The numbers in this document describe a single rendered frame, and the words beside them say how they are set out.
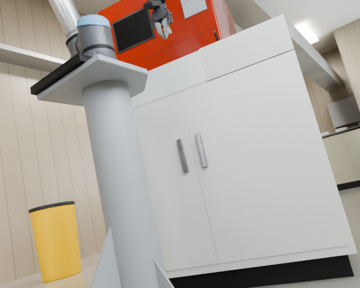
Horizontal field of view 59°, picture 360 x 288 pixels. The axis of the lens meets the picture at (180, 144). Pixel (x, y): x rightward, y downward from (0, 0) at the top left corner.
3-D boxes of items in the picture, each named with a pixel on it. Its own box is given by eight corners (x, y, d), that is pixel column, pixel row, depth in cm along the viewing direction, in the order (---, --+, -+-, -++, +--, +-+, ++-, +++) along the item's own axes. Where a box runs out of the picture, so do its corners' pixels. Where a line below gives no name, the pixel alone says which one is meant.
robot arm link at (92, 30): (84, 42, 106) (78, 6, 109) (77, 62, 118) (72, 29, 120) (119, 44, 112) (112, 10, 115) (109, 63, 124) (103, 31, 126)
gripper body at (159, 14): (174, 23, 152) (169, 1, 154) (166, 15, 144) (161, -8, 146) (160, 30, 155) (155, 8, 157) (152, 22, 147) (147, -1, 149)
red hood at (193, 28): (161, 108, 289) (148, 48, 300) (248, 77, 259) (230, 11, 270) (111, 88, 220) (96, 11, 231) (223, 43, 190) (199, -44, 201)
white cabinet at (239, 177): (179, 266, 196) (151, 138, 211) (350, 241, 161) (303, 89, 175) (118, 306, 137) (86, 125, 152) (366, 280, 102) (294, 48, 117)
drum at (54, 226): (68, 270, 290) (58, 206, 300) (94, 268, 270) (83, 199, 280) (28, 284, 260) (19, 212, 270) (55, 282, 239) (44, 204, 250)
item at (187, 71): (111, 123, 160) (106, 97, 162) (214, 86, 140) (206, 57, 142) (99, 120, 151) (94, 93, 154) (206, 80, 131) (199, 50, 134)
